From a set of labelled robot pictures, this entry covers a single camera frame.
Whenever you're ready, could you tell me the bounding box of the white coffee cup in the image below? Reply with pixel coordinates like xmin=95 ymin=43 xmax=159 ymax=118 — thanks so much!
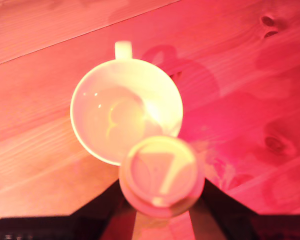
xmin=69 ymin=40 xmax=184 ymax=167

